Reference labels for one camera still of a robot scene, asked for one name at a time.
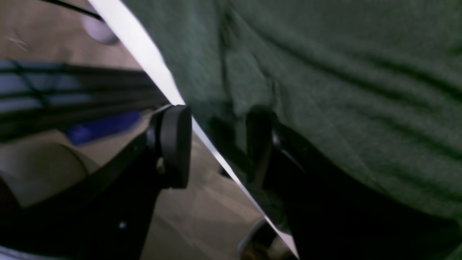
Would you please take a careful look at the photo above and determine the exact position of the green long-sleeve T-shirt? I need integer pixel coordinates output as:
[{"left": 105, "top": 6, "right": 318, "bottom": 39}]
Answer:
[{"left": 124, "top": 0, "right": 461, "bottom": 235}]

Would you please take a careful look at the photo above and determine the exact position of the blue-handled tool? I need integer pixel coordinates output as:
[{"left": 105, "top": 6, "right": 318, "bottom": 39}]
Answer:
[{"left": 62, "top": 111, "right": 141, "bottom": 146}]

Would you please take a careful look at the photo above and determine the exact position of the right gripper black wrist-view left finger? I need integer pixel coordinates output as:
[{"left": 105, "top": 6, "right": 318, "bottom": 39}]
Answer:
[{"left": 1, "top": 105, "right": 192, "bottom": 260}]

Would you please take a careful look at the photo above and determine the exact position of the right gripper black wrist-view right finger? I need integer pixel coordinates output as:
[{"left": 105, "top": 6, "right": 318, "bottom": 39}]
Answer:
[{"left": 246, "top": 106, "right": 461, "bottom": 260}]

